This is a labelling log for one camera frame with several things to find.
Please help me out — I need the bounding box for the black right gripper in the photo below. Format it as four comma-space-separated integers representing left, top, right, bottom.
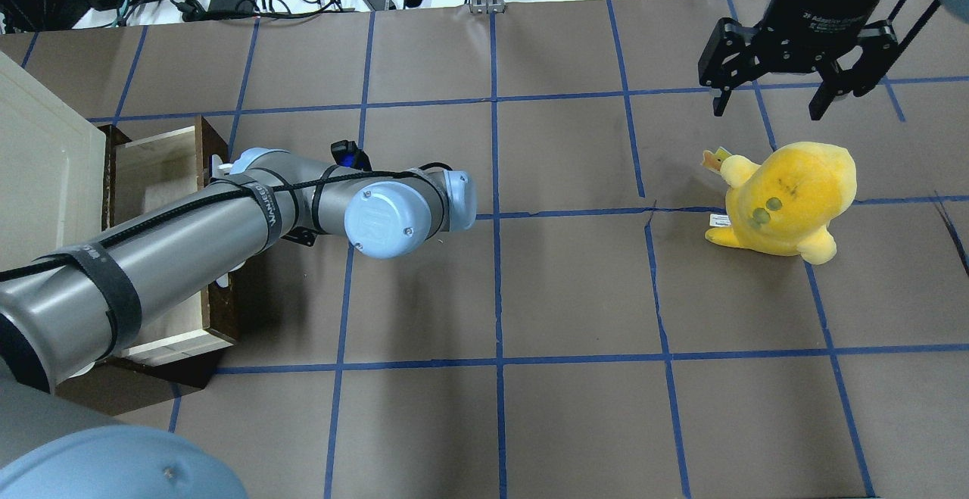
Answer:
698, 0, 903, 122

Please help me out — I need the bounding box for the dark wooden drawer cabinet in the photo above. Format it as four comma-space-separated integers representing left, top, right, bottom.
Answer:
55, 117, 239, 416

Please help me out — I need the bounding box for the yellow plush toy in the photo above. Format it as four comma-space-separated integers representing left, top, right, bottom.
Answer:
702, 142, 858, 265

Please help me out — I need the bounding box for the cream plastic panel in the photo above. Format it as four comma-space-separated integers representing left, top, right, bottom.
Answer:
1, 55, 107, 270

